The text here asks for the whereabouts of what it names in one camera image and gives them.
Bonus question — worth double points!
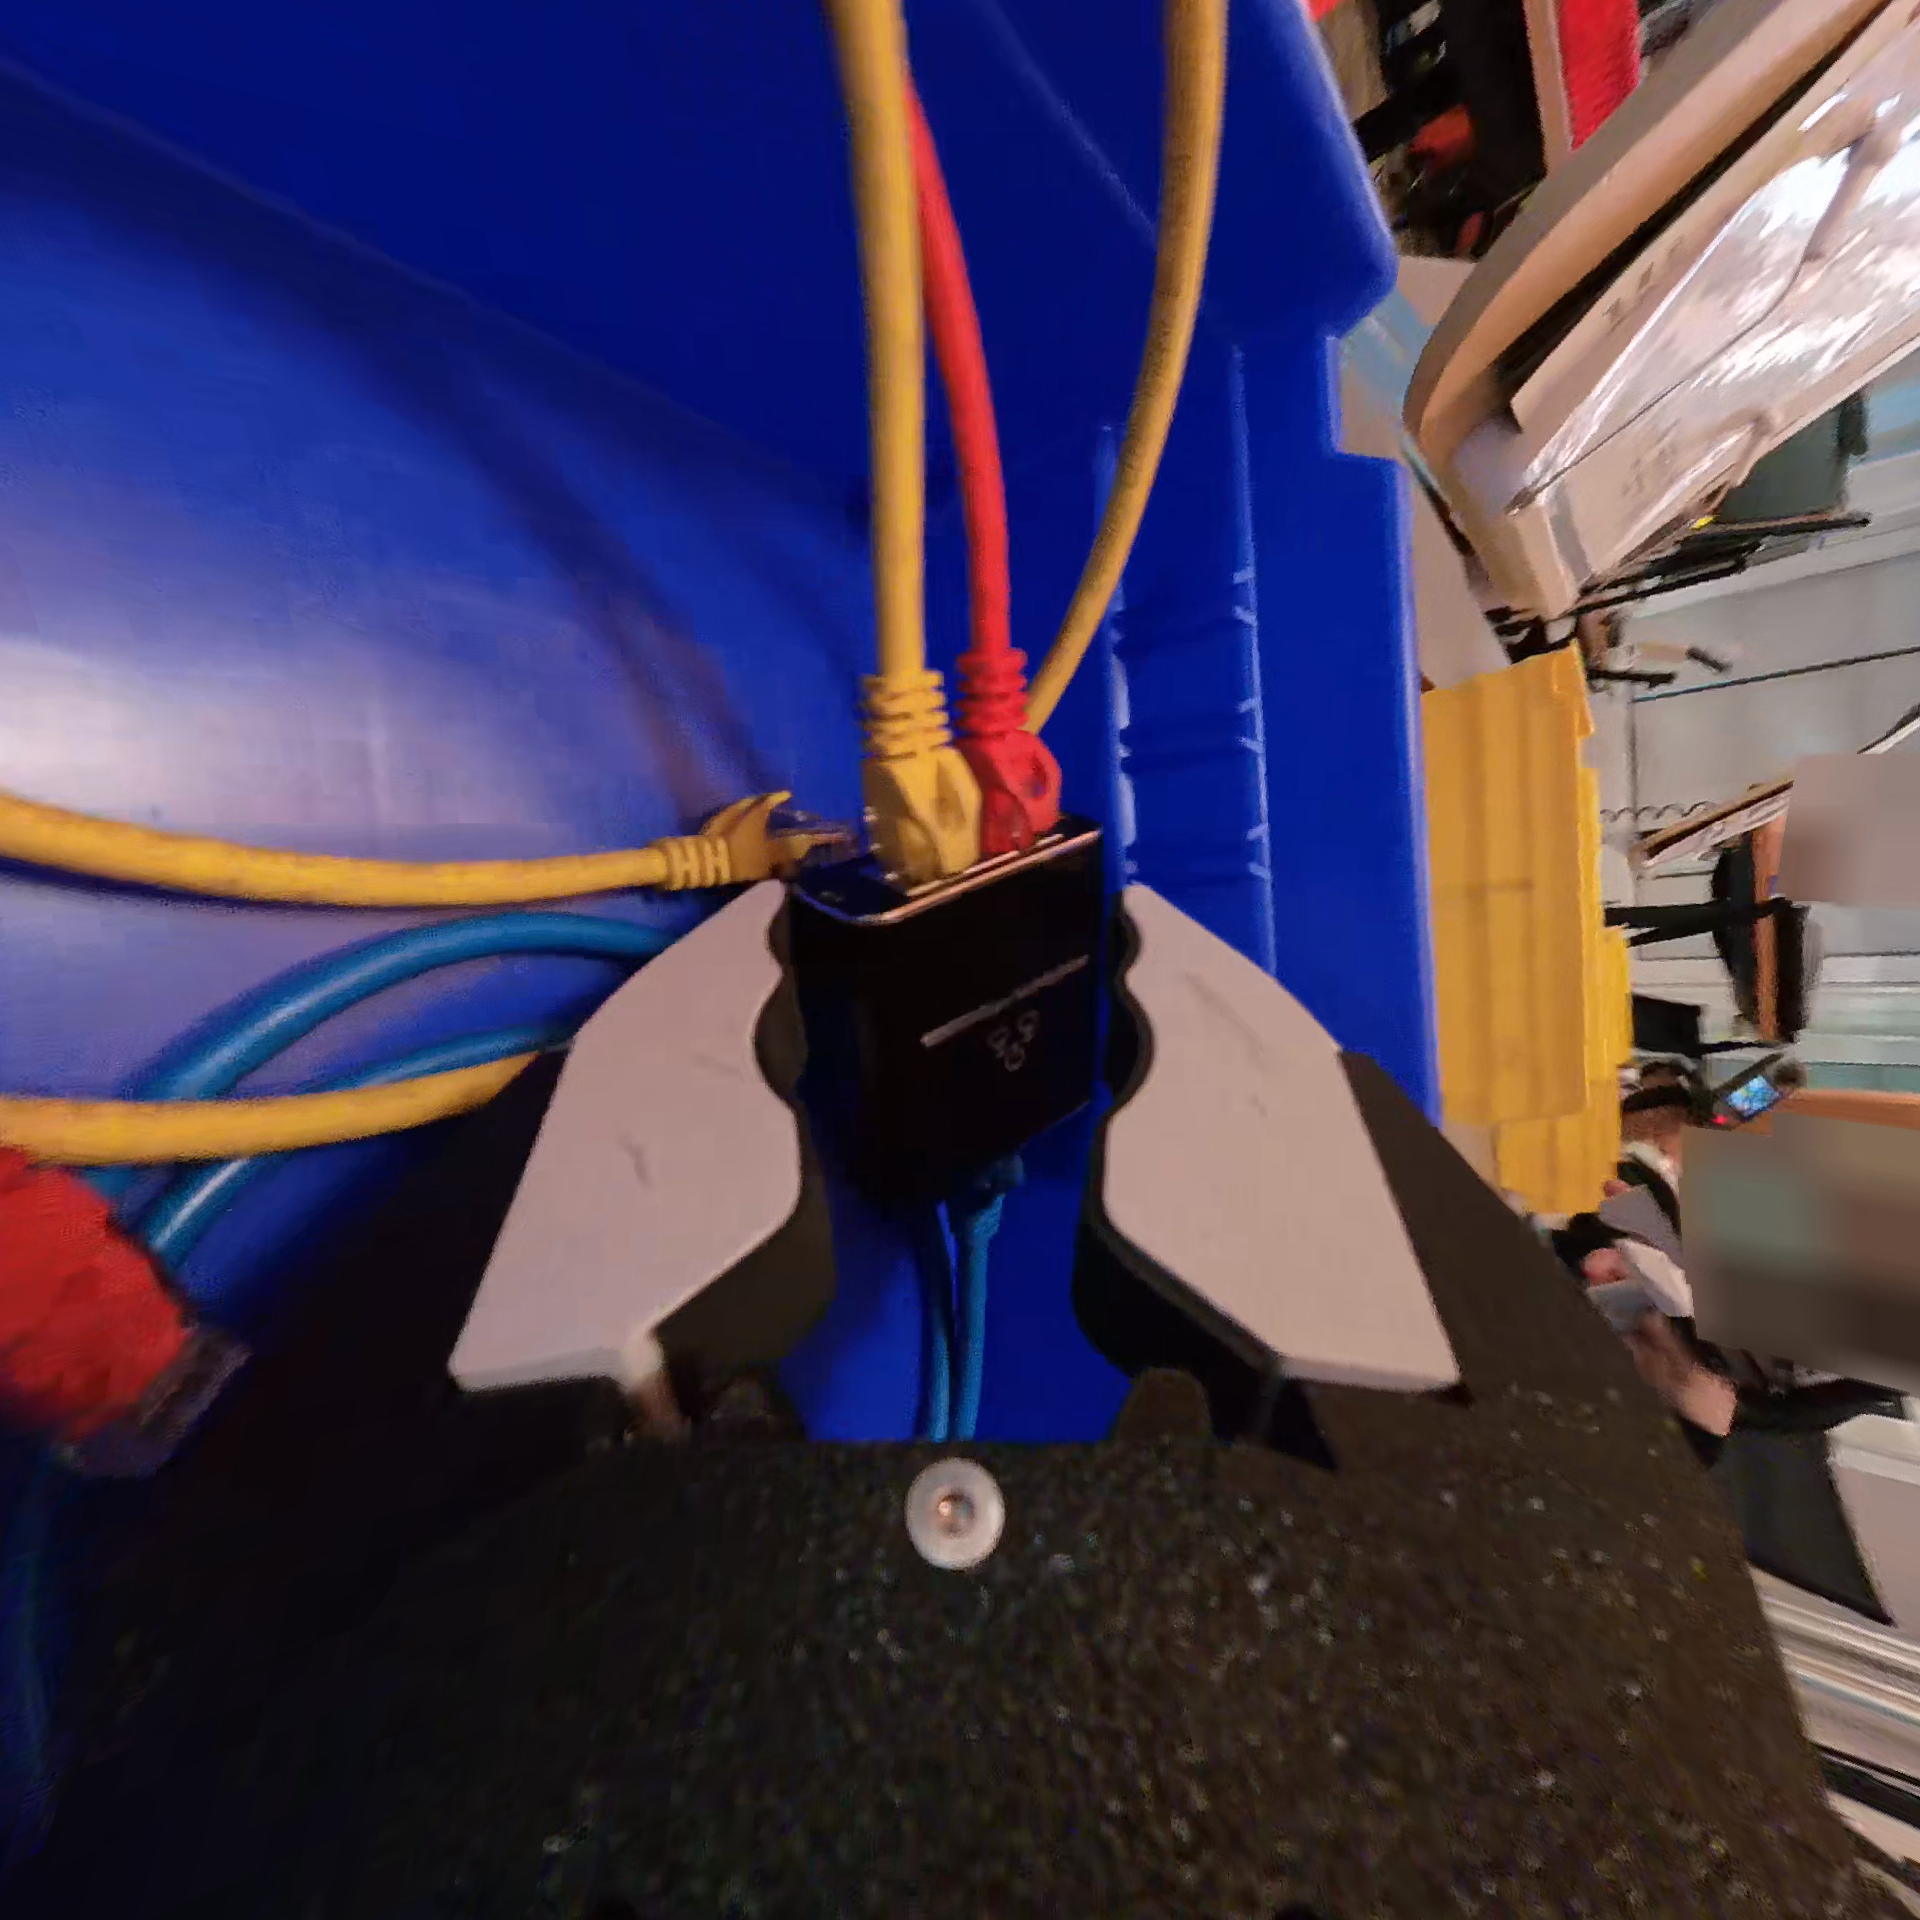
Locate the white stand base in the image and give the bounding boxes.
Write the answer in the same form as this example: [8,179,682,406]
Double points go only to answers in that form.
[1336,290,1425,462]

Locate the printed instruction sheets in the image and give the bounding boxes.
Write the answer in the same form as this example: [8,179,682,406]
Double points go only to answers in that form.
[1497,46,1920,521]

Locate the red network cable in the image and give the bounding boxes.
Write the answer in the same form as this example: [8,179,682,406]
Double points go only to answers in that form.
[0,83,1068,1480]

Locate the yellow plastic bin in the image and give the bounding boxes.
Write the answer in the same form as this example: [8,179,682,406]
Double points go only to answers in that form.
[1416,648,1636,1217]

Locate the wooden document stand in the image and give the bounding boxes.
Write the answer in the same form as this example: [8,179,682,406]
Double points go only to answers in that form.
[1402,0,1920,617]

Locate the black network splitter box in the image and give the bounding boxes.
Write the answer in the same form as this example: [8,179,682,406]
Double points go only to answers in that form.
[787,817,1103,1203]

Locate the blue network cable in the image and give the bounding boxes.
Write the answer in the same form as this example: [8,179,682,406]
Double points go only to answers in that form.
[112,913,1038,1448]

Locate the blue plastic bin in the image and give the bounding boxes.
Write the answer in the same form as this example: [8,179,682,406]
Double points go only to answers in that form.
[0,0,1446,1862]

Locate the yellow network cable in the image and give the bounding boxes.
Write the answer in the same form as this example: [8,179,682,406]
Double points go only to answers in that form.
[0,0,1226,1168]

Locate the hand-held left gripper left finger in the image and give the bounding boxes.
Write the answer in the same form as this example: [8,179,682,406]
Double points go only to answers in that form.
[448,883,843,1399]

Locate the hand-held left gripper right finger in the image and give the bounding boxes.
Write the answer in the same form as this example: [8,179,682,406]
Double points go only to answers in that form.
[1070,883,1461,1399]

